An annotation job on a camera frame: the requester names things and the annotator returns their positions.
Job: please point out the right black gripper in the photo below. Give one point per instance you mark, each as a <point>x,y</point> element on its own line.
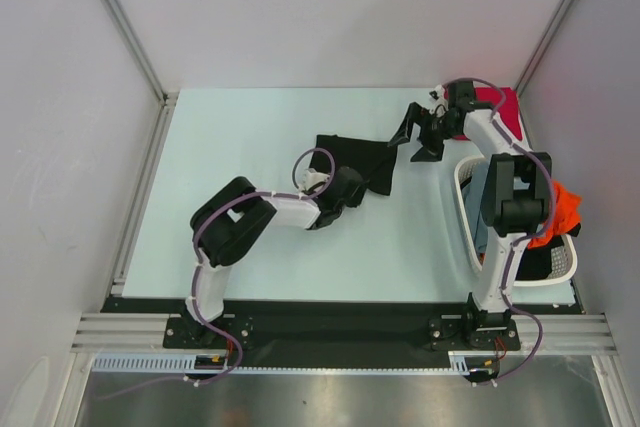
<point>425,129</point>

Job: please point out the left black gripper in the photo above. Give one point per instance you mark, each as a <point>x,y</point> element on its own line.
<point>357,194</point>

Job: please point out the black t shirt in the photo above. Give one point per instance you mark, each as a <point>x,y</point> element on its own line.
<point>374,160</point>

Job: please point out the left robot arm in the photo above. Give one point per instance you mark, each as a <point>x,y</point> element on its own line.
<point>228,225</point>

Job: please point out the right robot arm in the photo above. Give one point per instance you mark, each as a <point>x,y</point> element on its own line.
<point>517,203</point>

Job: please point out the grey blue t shirt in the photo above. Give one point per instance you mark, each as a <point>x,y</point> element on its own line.
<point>472,197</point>

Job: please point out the folded red t shirt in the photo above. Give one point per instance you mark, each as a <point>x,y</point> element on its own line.
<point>486,98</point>

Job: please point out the orange t shirt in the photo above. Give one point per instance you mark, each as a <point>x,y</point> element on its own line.
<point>566,216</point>

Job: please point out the black garment in basket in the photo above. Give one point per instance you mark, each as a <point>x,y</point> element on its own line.
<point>552,263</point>

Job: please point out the white laundry basket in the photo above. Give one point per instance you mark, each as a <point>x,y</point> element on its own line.
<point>461,177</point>

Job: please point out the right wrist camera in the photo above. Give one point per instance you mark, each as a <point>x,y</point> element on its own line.
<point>437,93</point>

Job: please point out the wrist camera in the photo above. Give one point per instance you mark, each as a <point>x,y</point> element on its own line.
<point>312,181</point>
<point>437,93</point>

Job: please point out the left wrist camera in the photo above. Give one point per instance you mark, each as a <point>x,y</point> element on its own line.
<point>312,181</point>

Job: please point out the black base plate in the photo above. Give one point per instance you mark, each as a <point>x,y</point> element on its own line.
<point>319,334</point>

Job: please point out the white cable duct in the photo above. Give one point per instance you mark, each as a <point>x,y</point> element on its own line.
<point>192,364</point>

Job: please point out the aluminium frame rail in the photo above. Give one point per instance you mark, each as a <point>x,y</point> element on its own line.
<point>563,335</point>

